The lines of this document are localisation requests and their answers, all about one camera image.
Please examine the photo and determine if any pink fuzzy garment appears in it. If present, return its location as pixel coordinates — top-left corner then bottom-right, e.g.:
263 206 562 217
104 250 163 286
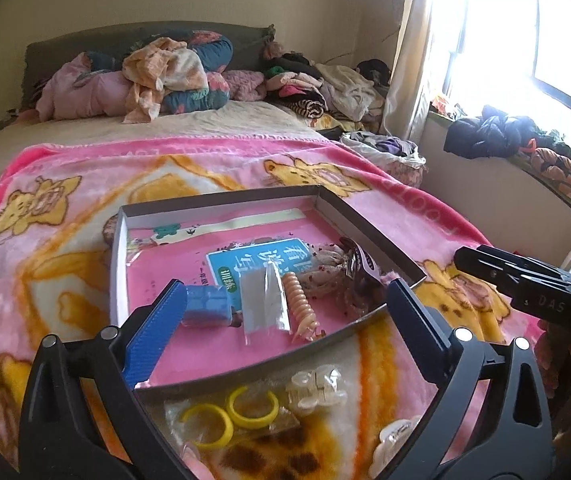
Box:
223 69 269 104

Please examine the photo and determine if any clear plastic packet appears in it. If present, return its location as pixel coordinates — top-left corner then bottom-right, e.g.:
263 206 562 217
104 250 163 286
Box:
240 264 292 346

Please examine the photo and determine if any blue floral quilt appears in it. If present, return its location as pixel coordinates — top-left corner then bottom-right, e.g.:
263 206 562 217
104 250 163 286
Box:
86 30 235 114

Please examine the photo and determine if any clear plastic bag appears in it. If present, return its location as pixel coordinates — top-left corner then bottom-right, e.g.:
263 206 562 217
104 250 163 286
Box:
163 386 302 467

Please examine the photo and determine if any person's right hand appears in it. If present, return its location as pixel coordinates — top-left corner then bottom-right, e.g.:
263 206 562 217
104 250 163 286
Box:
535 317 571 401

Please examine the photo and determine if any yellow ring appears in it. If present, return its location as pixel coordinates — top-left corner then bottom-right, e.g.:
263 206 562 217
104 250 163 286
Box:
182 402 234 449
228 386 280 429

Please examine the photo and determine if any pink shallow box lid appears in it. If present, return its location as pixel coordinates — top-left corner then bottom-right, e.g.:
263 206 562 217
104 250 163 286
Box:
108 185 429 396

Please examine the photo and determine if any peach spiral hair tie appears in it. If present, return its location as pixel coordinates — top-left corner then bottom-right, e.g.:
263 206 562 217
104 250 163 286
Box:
283 271 319 344

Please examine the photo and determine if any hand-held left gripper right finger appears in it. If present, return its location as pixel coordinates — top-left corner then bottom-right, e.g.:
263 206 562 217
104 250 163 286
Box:
388 278 551 480

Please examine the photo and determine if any dotted fabric hair bow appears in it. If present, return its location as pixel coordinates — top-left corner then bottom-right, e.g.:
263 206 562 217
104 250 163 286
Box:
305 241 362 317

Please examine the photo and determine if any pile of clothes and pillows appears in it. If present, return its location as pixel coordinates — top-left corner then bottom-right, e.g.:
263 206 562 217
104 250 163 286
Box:
23 21 276 111

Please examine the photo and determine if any pink quilted jacket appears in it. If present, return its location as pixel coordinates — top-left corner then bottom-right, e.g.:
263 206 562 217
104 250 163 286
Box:
36 52 141 122

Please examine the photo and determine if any orange and black clothing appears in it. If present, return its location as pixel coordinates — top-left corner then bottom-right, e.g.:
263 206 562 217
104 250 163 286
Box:
528 132 571 197

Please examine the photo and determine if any large cream hair claw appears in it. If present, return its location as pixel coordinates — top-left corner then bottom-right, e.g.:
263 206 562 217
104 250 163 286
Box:
369 417 423 480

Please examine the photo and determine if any peach patterned cloth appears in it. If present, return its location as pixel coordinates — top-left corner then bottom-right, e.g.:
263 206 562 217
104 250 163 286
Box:
122 37 210 125

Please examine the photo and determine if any small cream hair claw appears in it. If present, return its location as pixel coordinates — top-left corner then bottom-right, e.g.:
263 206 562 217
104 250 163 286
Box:
288 366 347 412

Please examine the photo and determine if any black puffer jacket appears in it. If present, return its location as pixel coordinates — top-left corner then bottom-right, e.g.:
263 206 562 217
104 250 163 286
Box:
443 105 552 162

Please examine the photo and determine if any floral laundry basket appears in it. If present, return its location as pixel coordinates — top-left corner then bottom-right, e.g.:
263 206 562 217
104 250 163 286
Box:
340 130 427 189

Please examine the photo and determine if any small blue box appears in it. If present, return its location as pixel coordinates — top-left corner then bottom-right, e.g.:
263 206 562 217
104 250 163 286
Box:
183 285 235 329

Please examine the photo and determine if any cream curtain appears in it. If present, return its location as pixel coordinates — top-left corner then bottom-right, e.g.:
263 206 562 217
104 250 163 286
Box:
383 0 472 147

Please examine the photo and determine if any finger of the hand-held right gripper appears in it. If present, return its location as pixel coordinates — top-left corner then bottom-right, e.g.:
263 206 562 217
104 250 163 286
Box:
453 245 565 297

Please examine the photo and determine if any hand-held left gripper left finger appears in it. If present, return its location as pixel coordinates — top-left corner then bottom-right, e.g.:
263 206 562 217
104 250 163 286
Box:
18 280 189 480

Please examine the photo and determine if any window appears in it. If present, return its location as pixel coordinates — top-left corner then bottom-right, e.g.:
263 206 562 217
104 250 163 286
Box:
430 0 571 171

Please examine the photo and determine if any pink printed blanket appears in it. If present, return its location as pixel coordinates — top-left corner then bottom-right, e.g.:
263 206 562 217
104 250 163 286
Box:
0 132 541 480

